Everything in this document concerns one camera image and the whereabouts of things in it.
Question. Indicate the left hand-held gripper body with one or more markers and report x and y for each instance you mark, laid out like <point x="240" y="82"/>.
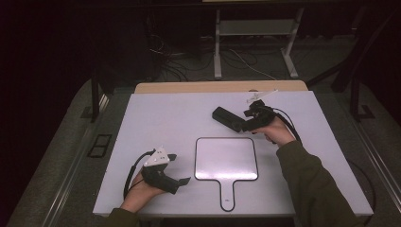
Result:
<point x="157" y="178"/>

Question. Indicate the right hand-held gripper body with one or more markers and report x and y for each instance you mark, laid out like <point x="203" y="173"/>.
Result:
<point x="263" y="116"/>

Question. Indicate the black whiteboard eraser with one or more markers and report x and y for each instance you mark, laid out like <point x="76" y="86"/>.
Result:
<point x="227" y="119"/>

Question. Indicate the white handheld whiteboard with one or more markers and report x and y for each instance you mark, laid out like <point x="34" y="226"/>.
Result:
<point x="225" y="157"/>

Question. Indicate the person's right hand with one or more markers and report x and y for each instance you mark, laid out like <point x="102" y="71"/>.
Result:
<point x="277" y="132"/>

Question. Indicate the person's left hand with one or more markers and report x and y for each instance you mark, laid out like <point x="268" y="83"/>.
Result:
<point x="139" y="195"/>

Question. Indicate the wooden table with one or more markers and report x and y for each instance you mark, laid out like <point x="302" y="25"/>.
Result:
<point x="205" y="86"/>

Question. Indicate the white metal stand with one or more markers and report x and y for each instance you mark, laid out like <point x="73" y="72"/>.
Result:
<point x="255" y="27"/>

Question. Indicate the black metal stand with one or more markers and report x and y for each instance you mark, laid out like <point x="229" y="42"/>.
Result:
<point x="354" y="78"/>
<point x="94" y="94"/>

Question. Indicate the metal floor rail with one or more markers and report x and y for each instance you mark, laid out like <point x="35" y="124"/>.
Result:
<point x="71" y="176"/>
<point x="378" y="164"/>

